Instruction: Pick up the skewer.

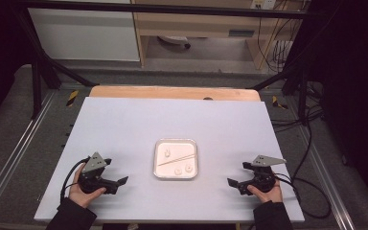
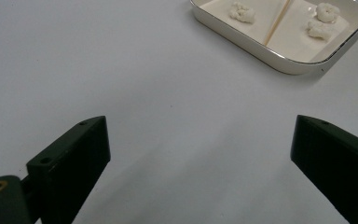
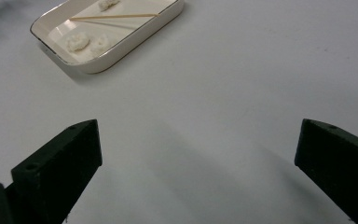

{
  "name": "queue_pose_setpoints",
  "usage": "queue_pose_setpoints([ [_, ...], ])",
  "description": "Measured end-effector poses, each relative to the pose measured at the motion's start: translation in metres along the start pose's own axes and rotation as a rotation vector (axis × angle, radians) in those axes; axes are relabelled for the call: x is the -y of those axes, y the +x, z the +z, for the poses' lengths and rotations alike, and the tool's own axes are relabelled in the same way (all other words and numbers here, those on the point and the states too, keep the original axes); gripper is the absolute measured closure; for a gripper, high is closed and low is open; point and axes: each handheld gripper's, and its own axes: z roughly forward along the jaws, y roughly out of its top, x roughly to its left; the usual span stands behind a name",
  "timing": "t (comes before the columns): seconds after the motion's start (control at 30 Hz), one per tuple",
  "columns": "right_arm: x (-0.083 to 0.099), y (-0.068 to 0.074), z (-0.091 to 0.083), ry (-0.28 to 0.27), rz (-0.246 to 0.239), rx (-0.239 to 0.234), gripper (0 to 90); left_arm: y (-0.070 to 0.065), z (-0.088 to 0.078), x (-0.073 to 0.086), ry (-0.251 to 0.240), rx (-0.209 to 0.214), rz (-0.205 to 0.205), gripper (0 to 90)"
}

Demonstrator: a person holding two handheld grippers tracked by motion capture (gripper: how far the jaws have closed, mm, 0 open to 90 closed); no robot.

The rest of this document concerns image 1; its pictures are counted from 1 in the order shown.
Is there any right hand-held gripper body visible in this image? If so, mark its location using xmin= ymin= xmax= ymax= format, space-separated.
xmin=239 ymin=154 xmax=288 ymax=195

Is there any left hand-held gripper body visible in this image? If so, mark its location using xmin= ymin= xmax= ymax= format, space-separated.
xmin=78 ymin=151 xmax=119 ymax=195

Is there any thin wooden stick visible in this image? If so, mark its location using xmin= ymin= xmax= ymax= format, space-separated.
xmin=157 ymin=154 xmax=196 ymax=167

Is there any square metal tray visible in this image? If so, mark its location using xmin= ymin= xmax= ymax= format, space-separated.
xmin=152 ymin=138 xmax=199 ymax=180

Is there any person's right hand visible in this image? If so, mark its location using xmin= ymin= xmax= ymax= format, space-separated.
xmin=246 ymin=177 xmax=284 ymax=204

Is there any person's left hand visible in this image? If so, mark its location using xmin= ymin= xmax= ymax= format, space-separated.
xmin=68 ymin=163 xmax=107 ymax=209

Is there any white table board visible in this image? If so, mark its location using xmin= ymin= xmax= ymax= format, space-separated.
xmin=34 ymin=97 xmax=306 ymax=224

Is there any yellow black striped tape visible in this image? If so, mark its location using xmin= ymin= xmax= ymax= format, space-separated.
xmin=65 ymin=89 xmax=80 ymax=107
xmin=271 ymin=95 xmax=289 ymax=110

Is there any wooden table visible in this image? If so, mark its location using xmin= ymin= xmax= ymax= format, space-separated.
xmin=88 ymin=84 xmax=262 ymax=103

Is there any white cabinet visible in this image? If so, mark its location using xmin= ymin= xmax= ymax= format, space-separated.
xmin=28 ymin=0 xmax=141 ymax=62

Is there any white chair base with caster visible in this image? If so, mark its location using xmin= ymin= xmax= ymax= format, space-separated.
xmin=157 ymin=34 xmax=192 ymax=50

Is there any light wooden desk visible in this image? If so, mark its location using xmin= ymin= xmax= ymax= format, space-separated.
xmin=130 ymin=0 xmax=305 ymax=70

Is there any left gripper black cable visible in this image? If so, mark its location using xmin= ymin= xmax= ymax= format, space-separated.
xmin=59 ymin=157 xmax=91 ymax=205

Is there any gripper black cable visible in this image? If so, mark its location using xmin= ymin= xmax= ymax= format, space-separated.
xmin=273 ymin=172 xmax=333 ymax=220
xmin=59 ymin=157 xmax=91 ymax=205

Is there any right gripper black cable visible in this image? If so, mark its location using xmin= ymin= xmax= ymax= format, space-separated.
xmin=273 ymin=172 xmax=333 ymax=220

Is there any aluminium floor rail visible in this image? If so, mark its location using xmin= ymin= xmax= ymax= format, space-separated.
xmin=298 ymin=124 xmax=357 ymax=230
xmin=0 ymin=90 xmax=56 ymax=212

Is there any black metal frame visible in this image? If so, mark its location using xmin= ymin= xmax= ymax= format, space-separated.
xmin=11 ymin=0 xmax=320 ymax=121

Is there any bundle of black cables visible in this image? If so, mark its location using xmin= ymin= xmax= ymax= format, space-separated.
xmin=257 ymin=0 xmax=325 ymax=127

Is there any wall power socket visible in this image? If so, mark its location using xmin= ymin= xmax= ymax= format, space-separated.
xmin=249 ymin=0 xmax=277 ymax=11

